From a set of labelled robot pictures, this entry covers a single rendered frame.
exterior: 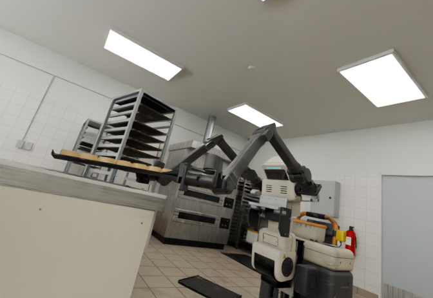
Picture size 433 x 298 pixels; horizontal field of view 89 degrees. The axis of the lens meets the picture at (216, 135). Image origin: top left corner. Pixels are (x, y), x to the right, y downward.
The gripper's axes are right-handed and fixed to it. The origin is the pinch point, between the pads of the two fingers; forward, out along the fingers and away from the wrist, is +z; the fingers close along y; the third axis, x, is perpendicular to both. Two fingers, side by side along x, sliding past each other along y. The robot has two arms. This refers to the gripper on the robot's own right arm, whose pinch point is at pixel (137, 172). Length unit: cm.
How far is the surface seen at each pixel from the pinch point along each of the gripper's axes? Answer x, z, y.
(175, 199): -90, -321, -23
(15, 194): -3, 55, -14
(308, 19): 95, -100, 195
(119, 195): 15.3, 34.3, -10.7
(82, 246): 11.2, 40.0, -26.8
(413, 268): 303, -312, -60
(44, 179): 0, 50, -9
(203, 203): -44, -366, -24
